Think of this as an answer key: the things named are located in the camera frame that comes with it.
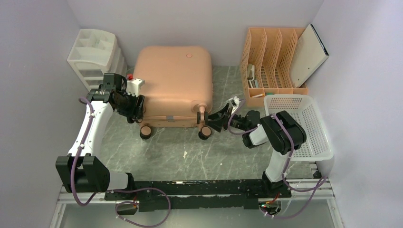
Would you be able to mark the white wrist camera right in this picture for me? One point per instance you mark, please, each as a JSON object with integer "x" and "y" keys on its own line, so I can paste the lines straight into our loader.
{"x": 234, "y": 103}

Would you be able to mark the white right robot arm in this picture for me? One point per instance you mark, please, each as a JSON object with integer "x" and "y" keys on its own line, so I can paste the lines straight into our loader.
{"x": 281, "y": 130}

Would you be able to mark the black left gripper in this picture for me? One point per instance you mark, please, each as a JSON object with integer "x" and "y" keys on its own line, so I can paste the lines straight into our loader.
{"x": 136, "y": 111}

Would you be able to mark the white plastic mesh basket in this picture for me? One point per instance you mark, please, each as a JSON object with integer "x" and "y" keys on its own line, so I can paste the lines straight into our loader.
{"x": 304, "y": 110}

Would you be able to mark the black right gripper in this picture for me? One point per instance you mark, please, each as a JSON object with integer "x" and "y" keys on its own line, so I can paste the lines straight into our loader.
{"x": 220, "y": 118}

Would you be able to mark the orange plastic file rack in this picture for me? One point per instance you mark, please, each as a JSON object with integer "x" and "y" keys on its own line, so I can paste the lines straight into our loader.
{"x": 265, "y": 64}

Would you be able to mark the black suitcase wheel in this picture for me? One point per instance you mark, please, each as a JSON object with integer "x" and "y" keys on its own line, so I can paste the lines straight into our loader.
{"x": 145, "y": 132}
{"x": 204, "y": 132}

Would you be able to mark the pink hard-shell suitcase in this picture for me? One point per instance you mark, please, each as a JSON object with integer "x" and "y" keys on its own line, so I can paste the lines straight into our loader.
{"x": 178, "y": 87}

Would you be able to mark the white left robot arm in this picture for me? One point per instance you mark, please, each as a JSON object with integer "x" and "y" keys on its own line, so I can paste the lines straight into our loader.
{"x": 80, "y": 171}

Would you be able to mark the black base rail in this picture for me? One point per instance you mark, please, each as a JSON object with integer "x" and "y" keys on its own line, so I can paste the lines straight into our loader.
{"x": 195, "y": 194}

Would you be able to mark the white flat board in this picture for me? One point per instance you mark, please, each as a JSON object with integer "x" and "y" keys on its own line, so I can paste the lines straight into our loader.
{"x": 310, "y": 53}

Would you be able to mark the white plastic drawer organizer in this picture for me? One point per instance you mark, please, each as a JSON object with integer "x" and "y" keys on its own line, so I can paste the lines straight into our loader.
{"x": 94, "y": 53}

